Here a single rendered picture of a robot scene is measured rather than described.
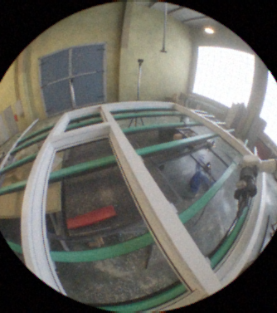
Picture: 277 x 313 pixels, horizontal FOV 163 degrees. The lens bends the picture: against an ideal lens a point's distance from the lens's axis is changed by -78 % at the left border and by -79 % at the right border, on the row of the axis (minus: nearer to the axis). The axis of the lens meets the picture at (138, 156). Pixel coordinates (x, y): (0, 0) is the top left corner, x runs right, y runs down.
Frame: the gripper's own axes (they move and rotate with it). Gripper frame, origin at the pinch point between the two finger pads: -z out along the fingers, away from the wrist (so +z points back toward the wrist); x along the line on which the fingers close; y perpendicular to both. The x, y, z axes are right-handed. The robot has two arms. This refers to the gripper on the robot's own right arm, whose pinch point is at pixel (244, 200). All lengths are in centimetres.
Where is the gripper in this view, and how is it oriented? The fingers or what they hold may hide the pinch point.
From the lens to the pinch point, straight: 50.1
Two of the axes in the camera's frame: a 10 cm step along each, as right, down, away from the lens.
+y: 6.4, 7.5, -1.8
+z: 7.3, -5.3, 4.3
